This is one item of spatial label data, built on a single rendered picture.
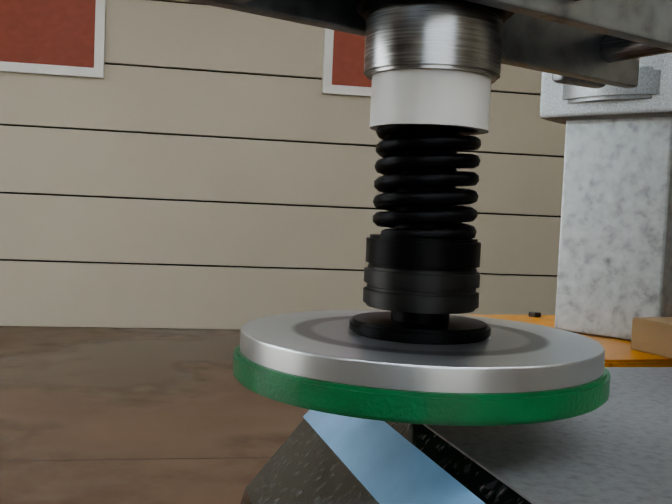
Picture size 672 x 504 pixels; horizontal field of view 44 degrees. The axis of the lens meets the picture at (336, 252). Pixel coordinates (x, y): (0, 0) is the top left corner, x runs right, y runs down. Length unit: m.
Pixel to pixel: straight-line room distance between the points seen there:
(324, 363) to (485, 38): 0.20
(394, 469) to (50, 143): 6.12
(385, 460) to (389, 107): 0.21
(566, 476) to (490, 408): 0.06
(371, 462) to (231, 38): 6.14
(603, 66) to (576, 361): 0.29
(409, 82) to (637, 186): 1.01
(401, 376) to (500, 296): 6.60
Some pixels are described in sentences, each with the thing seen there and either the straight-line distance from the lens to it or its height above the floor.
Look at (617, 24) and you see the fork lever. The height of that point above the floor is 1.09.
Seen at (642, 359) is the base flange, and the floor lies 0.78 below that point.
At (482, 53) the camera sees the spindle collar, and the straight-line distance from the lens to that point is 0.47.
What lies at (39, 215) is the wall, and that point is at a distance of 6.55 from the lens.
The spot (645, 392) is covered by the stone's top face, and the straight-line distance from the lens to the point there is 0.68.
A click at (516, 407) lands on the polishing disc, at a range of 0.41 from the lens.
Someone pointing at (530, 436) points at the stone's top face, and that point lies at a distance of 0.51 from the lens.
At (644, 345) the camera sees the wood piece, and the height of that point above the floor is 0.79.
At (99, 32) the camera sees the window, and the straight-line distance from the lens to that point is 6.58.
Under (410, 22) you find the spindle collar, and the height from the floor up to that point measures 1.08.
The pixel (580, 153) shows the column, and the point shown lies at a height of 1.09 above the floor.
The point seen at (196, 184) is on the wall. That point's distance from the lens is 6.46.
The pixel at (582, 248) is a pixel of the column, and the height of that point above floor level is 0.93.
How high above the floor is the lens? 0.98
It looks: 3 degrees down
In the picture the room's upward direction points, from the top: 2 degrees clockwise
